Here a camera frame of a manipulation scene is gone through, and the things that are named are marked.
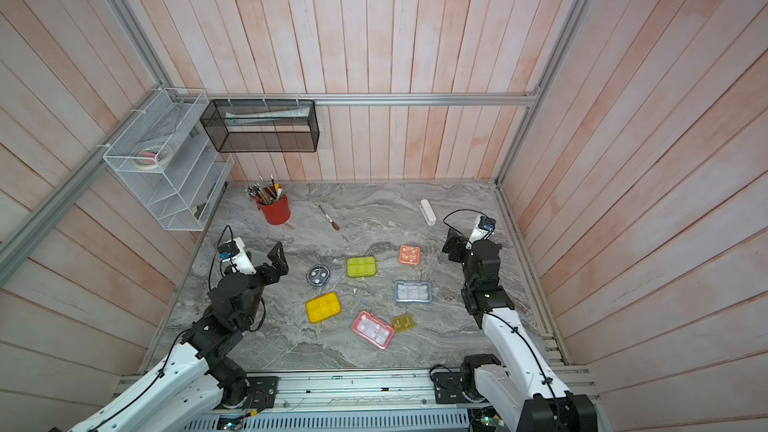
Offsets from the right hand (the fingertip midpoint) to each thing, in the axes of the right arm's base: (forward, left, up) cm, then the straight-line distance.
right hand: (463, 229), depth 82 cm
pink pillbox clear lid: (-22, +25, -18) cm, 38 cm away
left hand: (-9, +53, +2) cm, 54 cm away
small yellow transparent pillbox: (-21, +17, -18) cm, 32 cm away
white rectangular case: (+19, +7, -16) cm, 26 cm away
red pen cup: (+16, +61, -13) cm, 64 cm away
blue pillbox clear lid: (-11, +14, -18) cm, 25 cm away
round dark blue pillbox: (-6, +43, -17) cm, 47 cm away
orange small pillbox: (+2, +14, -18) cm, 23 cm away
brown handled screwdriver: (+15, +42, -18) cm, 48 cm away
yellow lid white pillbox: (-16, +41, -18) cm, 47 cm away
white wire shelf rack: (+2, +76, +11) cm, 77 cm away
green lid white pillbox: (-3, +30, -18) cm, 35 cm away
